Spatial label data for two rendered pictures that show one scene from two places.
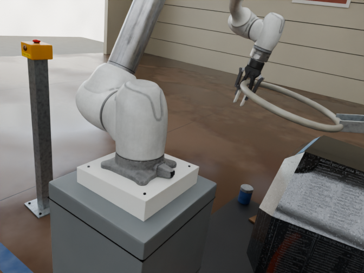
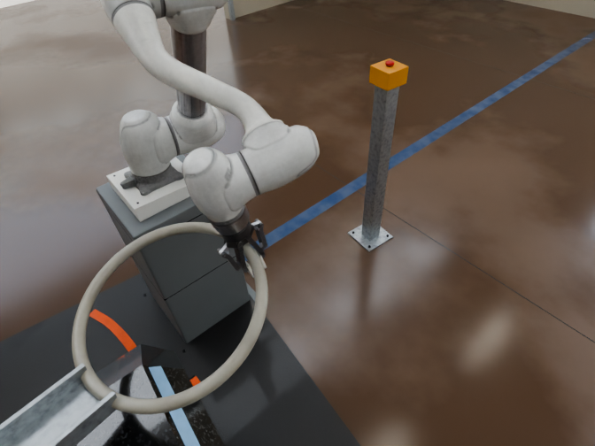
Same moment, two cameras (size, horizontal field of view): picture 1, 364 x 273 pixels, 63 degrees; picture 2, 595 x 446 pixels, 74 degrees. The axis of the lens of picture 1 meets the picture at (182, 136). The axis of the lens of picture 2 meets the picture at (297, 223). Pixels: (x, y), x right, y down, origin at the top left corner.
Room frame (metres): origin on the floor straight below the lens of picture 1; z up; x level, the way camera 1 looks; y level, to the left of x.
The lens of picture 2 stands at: (1.85, -0.87, 1.82)
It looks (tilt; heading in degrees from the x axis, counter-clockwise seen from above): 45 degrees down; 112
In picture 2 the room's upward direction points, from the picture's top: 4 degrees counter-clockwise
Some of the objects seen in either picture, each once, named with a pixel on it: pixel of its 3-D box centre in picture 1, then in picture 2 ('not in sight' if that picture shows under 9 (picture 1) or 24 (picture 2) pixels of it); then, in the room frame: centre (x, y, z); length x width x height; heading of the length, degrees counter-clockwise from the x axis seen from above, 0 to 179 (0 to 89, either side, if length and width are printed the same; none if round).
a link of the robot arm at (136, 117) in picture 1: (140, 116); (145, 140); (0.85, 0.14, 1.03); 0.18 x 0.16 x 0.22; 49
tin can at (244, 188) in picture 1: (245, 194); not in sight; (2.02, -0.56, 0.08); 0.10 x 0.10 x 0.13
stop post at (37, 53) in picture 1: (41, 132); (378, 165); (1.65, 0.86, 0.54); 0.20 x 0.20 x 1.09; 53
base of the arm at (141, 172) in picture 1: (144, 160); (147, 173); (0.83, 0.11, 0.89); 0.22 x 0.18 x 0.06; 60
